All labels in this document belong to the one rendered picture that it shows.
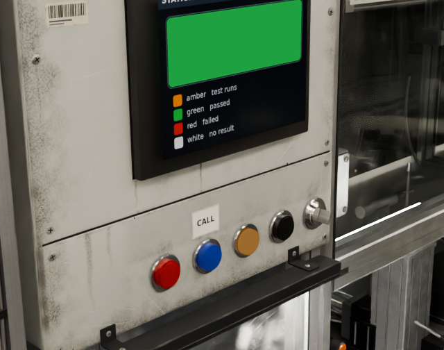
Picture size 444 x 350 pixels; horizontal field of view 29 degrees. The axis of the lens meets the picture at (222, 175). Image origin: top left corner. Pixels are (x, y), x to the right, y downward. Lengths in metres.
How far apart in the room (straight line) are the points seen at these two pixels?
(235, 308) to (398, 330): 0.79
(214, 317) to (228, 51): 0.28
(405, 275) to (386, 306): 0.09
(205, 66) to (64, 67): 0.15
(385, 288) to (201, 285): 0.78
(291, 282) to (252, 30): 0.30
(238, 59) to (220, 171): 0.13
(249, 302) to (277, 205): 0.12
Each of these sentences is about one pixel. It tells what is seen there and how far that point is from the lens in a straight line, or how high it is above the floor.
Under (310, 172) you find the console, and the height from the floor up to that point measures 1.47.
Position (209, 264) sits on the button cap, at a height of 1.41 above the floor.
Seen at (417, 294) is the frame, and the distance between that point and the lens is 1.70.
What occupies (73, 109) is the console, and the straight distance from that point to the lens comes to 0.79.
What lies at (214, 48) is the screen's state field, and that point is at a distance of 0.86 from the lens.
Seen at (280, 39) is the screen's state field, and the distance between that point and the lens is 0.93.
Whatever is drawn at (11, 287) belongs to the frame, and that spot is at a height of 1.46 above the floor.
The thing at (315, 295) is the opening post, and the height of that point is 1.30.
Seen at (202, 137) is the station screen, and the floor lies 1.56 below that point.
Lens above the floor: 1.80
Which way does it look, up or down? 18 degrees down
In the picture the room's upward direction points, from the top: 1 degrees counter-clockwise
